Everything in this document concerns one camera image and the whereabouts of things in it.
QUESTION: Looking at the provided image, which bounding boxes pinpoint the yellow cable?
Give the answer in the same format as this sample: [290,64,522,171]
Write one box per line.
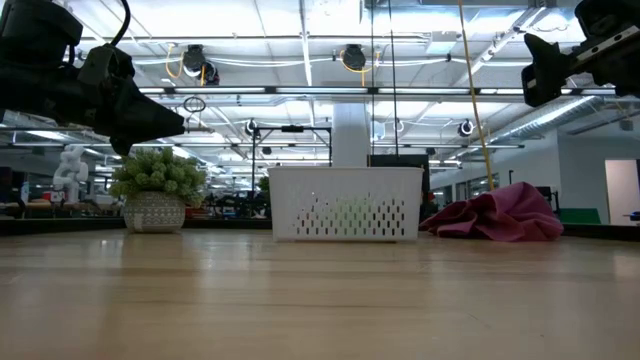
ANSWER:
[457,0,496,191]

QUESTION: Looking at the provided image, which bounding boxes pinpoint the green panel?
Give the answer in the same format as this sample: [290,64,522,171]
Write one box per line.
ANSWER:
[559,207,602,225]

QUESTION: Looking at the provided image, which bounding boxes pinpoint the white robot figure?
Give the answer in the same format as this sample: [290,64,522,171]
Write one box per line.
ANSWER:
[52,144,90,204]

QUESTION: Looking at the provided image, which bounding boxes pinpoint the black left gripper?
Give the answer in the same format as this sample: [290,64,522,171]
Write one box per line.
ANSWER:
[0,64,186,156]

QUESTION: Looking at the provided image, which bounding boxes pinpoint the black metal rig frame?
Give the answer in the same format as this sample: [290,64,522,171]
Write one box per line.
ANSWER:
[251,124,333,169]

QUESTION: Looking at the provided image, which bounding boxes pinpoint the black aluminium table frame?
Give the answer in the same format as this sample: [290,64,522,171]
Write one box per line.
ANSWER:
[0,217,640,240]

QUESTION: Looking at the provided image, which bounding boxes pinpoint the magenta cloth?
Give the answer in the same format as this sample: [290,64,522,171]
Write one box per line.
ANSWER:
[418,180,565,243]

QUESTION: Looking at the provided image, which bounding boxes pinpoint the silver ventilation duct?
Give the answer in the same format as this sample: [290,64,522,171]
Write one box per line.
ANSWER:
[492,94,640,144]

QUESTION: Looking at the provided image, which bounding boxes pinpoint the white perforated plastic basket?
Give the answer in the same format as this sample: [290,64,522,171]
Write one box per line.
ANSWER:
[267,166,425,243]

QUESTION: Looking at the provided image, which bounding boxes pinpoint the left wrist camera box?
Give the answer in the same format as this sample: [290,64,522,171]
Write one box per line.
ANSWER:
[77,43,136,86]

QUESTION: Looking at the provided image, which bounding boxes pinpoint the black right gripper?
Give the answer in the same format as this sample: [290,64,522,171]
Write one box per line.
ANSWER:
[521,0,640,109]

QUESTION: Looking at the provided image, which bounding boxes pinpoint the potted green artificial plant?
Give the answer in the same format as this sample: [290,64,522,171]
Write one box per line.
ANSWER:
[108,146,209,234]

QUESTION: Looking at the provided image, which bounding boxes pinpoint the white building column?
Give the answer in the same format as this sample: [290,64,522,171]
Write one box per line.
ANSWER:
[332,102,371,169]

